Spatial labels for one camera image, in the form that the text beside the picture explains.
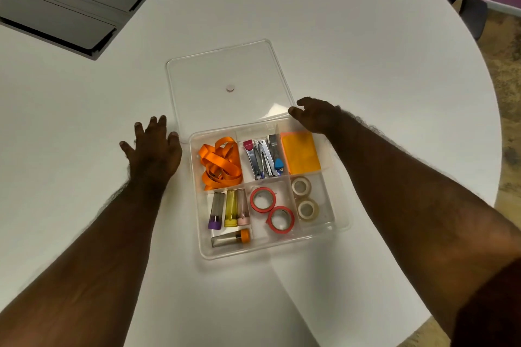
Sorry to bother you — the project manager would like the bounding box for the person's left hand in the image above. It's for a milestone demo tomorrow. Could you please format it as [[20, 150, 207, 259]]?
[[119, 114, 183, 193]]

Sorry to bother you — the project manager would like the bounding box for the person's right hand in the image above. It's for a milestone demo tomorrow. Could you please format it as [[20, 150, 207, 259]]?
[[288, 97, 345, 135]]

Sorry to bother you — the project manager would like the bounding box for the transparent tape roll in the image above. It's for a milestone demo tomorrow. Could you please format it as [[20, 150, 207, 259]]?
[[291, 176, 313, 198], [295, 197, 321, 223]]

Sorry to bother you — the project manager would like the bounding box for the clear plastic organizer box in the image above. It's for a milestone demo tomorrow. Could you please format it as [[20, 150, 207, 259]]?
[[188, 113, 352, 261]]

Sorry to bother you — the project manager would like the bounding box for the clear plastic lid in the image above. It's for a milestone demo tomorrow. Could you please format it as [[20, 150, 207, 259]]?
[[166, 38, 296, 144]]

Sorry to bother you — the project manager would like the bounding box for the person's right forearm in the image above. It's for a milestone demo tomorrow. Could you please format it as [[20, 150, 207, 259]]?
[[325, 111, 521, 335]]

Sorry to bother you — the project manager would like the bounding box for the person's left forearm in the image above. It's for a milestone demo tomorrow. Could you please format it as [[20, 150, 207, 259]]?
[[0, 179, 171, 347]]

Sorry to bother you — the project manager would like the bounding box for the red tape roll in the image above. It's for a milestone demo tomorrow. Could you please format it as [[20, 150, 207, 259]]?
[[249, 186, 277, 214], [266, 205, 296, 235]]

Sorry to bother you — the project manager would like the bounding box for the orange sticky note pad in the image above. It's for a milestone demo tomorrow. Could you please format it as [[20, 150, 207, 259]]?
[[279, 131, 322, 176]]

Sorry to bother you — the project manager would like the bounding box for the blue-tipped nail clipper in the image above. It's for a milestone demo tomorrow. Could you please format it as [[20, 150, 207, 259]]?
[[268, 134, 285, 177]]

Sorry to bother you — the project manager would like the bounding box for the orange ribbon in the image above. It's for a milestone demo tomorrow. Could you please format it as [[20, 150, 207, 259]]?
[[198, 136, 244, 192]]

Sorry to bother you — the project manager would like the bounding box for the pink-tipped nail clipper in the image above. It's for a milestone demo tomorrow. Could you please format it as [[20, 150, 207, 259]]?
[[243, 139, 264, 181]]

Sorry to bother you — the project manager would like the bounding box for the pink-capped small tube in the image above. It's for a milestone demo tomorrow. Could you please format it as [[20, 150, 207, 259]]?
[[236, 188, 251, 226]]

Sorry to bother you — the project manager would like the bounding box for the orange-capped small tube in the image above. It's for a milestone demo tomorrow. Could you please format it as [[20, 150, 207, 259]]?
[[211, 228, 251, 249]]

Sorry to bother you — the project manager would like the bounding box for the black chair armrest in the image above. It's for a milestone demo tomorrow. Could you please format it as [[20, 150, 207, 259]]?
[[459, 0, 488, 41]]

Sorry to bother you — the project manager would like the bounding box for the dark red shirt sleeve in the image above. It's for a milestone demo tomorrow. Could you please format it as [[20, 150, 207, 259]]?
[[452, 257, 521, 347]]

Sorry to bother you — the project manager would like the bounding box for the grey table cable hatch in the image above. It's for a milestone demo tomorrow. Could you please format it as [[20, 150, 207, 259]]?
[[0, 0, 156, 61]]

